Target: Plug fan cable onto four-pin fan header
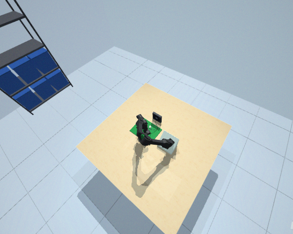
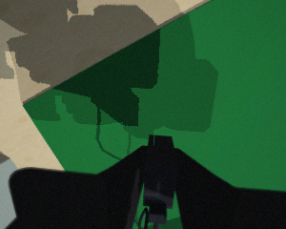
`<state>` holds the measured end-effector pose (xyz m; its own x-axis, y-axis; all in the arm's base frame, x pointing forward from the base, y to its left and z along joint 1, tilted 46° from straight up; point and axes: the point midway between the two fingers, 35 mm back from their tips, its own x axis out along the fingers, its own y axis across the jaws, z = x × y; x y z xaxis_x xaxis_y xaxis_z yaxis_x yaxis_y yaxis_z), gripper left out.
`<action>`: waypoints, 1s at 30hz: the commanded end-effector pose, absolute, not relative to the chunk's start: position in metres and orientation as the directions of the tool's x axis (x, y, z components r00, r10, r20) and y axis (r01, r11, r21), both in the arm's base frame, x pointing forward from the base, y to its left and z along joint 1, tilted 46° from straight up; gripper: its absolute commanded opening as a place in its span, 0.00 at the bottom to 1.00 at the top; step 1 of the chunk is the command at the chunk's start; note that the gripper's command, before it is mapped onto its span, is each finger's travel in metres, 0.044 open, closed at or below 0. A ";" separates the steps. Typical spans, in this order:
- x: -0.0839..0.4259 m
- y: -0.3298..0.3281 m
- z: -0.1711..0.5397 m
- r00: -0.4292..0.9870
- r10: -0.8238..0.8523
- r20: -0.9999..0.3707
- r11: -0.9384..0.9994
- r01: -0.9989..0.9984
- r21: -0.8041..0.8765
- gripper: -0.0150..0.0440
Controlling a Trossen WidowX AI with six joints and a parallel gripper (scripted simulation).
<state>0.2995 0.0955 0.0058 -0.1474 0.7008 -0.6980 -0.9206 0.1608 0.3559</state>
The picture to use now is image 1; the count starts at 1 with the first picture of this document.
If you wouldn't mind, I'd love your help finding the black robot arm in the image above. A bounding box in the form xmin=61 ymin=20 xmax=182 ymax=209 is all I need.
xmin=136 ymin=114 xmax=175 ymax=149

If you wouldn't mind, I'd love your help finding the green circuit board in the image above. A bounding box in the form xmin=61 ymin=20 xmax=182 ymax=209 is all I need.
xmin=130 ymin=118 xmax=162 ymax=139

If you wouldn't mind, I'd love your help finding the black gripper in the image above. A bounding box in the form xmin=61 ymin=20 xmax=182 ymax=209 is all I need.
xmin=142 ymin=125 xmax=150 ymax=135

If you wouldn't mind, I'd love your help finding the black cooling fan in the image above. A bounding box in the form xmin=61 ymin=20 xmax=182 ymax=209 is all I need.
xmin=152 ymin=112 xmax=162 ymax=123

